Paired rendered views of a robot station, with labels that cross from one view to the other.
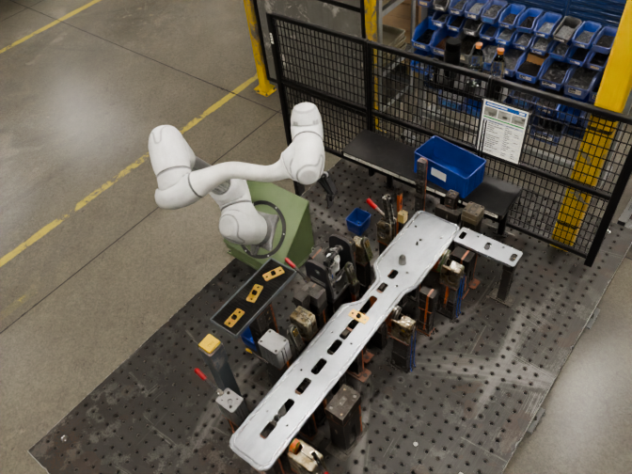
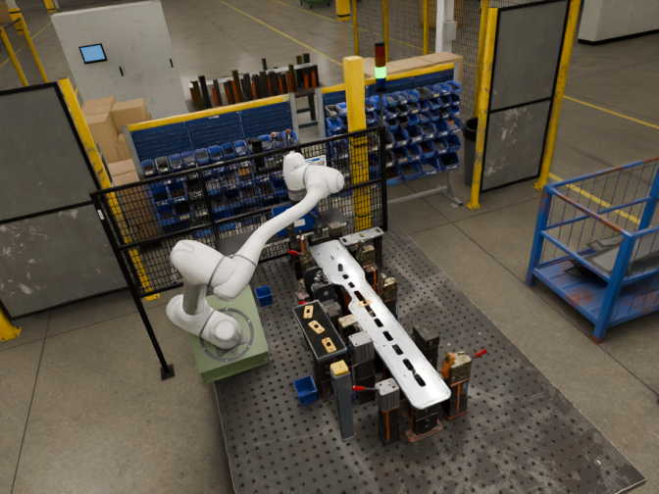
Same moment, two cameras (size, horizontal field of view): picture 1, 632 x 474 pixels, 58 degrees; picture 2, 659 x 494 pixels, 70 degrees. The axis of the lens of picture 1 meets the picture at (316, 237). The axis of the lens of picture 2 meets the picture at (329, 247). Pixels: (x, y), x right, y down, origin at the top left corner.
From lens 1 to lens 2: 173 cm
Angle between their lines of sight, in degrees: 47
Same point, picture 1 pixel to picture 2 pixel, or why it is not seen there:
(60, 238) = not seen: outside the picture
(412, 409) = not seen: hidden behind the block
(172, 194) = (238, 275)
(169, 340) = (251, 462)
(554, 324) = (412, 258)
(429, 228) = (326, 249)
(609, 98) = (360, 123)
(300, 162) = (333, 173)
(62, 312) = not seen: outside the picture
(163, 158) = (209, 257)
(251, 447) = (428, 394)
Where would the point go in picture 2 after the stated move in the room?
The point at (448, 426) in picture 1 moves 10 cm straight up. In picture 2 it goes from (446, 324) to (446, 312)
